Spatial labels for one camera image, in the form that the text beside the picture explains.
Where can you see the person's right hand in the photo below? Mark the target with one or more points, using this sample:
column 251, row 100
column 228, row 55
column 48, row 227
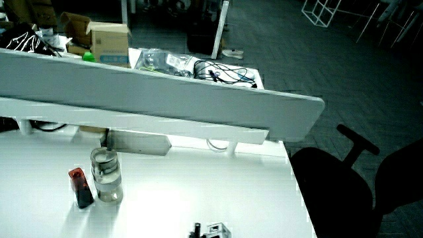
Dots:
column 216, row 231

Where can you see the white shelf support leg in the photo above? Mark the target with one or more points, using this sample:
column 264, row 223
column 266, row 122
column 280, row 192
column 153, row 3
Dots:
column 24, row 126
column 232, row 148

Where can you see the grey flat plate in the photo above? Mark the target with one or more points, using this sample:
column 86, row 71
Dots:
column 138, row 142

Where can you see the clear cylindrical bottle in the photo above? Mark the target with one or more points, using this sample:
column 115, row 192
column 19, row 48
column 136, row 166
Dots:
column 106, row 176

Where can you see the black office chair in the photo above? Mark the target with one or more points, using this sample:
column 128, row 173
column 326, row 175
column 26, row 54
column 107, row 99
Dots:
column 333, row 191
column 401, row 175

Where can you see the white shelf board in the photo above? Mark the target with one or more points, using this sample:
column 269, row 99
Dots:
column 132, row 121

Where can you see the white desk divider panel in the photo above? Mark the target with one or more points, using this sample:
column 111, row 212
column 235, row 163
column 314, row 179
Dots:
column 158, row 96

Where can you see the clear plastic bag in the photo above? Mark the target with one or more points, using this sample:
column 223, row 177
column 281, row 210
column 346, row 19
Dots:
column 163, row 62

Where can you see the white shoe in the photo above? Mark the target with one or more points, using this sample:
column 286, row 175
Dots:
column 233, row 53

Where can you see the cardboard box with blue label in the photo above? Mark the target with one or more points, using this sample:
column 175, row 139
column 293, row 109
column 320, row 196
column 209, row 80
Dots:
column 110, row 43

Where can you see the green bottle cap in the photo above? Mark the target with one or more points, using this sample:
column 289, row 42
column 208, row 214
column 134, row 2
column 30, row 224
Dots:
column 88, row 57

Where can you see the open brown cardboard box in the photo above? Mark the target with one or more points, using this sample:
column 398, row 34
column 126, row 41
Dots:
column 76, row 29

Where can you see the black plastic bag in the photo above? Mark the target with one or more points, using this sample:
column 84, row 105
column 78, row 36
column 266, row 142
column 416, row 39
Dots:
column 23, row 40

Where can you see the white upright post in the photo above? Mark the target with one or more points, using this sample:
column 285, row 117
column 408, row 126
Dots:
column 220, row 29

